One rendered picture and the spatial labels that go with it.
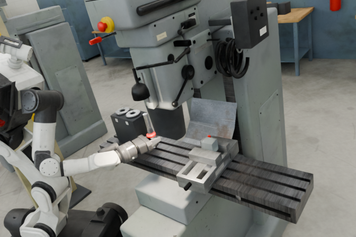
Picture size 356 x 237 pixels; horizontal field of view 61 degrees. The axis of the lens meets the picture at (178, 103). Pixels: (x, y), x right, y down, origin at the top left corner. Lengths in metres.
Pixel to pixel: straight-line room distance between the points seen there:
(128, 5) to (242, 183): 0.90
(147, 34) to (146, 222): 0.94
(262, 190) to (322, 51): 4.42
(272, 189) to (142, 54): 0.81
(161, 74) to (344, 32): 4.41
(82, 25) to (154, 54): 7.49
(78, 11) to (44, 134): 7.45
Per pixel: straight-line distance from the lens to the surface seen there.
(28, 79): 1.45
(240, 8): 1.35
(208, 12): 1.56
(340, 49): 5.56
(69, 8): 8.59
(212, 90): 1.80
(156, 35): 1.24
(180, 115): 3.62
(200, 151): 1.47
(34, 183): 1.76
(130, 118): 1.78
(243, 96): 1.71
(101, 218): 2.04
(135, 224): 1.66
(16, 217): 2.18
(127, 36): 1.33
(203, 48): 1.50
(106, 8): 1.23
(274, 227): 2.30
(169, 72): 1.33
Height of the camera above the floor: 1.91
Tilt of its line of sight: 24 degrees down
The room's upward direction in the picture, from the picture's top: 13 degrees counter-clockwise
